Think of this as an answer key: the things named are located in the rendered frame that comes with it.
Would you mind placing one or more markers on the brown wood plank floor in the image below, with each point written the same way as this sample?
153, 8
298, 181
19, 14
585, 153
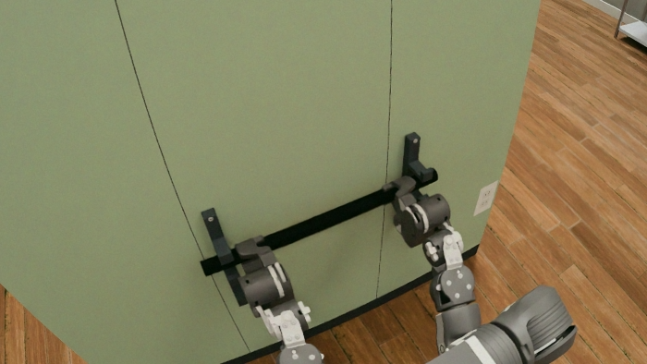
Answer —
599, 81

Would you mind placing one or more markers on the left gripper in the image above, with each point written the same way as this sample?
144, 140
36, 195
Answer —
262, 285

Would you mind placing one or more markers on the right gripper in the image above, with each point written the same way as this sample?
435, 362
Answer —
432, 211

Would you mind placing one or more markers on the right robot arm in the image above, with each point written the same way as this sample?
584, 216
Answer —
541, 312

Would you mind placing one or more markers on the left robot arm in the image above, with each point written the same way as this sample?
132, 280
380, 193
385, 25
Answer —
286, 320

